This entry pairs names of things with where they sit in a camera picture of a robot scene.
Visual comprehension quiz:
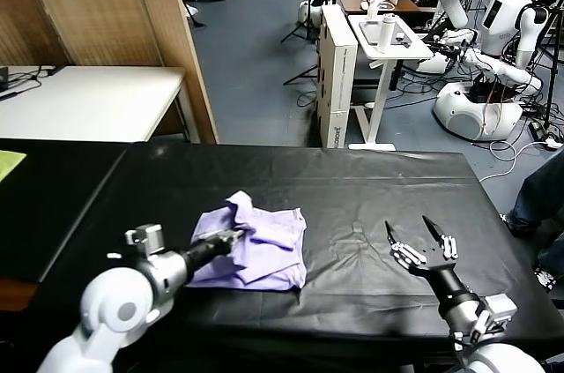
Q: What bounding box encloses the person in blue jeans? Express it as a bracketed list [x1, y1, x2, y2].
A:
[500, 152, 564, 293]

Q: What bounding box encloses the narrow black table cover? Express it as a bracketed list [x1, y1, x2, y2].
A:
[0, 138, 129, 284]

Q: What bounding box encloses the white rounded robot base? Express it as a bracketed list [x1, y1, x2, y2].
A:
[415, 51, 454, 74]

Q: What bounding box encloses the white table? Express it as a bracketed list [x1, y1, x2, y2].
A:
[0, 64, 189, 144]

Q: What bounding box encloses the black tripod stand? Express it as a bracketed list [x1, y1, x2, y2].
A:
[283, 64, 319, 86]
[280, 0, 331, 44]

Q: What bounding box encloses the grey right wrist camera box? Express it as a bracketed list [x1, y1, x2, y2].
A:
[453, 293, 519, 352]

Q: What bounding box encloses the white gadget stand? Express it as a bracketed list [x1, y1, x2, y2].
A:
[359, 0, 397, 21]

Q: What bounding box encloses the tall white cardboard box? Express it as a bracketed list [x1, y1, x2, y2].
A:
[315, 4, 359, 149]

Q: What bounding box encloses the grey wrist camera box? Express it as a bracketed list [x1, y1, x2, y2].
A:
[107, 222, 165, 259]
[453, 293, 519, 352]

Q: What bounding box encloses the white bottle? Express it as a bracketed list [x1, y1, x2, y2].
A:
[377, 12, 397, 54]

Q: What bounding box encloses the yellow-green cloth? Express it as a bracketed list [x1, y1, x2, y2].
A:
[0, 150, 26, 183]

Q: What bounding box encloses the purple t-shirt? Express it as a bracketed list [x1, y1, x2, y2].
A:
[187, 190, 308, 291]

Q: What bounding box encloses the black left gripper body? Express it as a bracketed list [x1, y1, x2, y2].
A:
[184, 234, 234, 280]

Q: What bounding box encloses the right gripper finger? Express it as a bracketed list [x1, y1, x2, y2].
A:
[384, 220, 428, 271]
[421, 214, 459, 263]

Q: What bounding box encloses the grey tablet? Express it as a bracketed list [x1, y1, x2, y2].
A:
[358, 19, 400, 46]

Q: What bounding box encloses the white floor cable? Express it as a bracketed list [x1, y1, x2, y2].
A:
[478, 138, 550, 183]

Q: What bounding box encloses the white humanoid robot dark chest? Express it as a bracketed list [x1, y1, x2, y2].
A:
[431, 0, 557, 143]

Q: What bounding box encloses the tall black tripod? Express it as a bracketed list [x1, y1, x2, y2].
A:
[542, 2, 564, 132]

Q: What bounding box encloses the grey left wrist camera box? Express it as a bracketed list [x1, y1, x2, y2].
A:
[107, 222, 165, 259]

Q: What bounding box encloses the wide black table cover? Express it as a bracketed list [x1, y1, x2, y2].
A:
[26, 142, 564, 368]

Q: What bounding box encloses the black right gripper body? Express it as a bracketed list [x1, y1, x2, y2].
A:
[413, 251, 475, 310]

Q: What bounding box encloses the thin black cable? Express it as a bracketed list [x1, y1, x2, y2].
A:
[0, 64, 56, 101]

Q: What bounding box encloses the white standing desk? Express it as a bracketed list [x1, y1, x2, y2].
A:
[347, 13, 435, 152]

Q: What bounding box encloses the white round floor unit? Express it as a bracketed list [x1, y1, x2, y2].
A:
[297, 0, 323, 25]

